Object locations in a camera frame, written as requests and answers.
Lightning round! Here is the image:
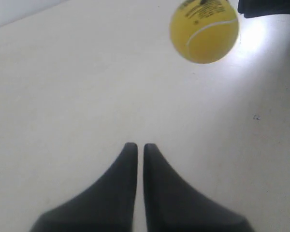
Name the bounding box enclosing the yellow tennis ball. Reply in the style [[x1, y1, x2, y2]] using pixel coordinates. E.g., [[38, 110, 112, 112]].
[[170, 0, 239, 64]]

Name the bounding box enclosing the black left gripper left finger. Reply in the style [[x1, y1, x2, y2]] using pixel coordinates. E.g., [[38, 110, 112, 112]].
[[31, 143, 138, 232]]

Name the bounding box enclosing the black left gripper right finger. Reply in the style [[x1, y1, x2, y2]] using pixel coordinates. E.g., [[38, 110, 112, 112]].
[[143, 144, 253, 232]]

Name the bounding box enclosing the dark object at top edge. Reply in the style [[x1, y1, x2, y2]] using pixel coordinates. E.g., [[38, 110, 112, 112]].
[[237, 0, 290, 18]]

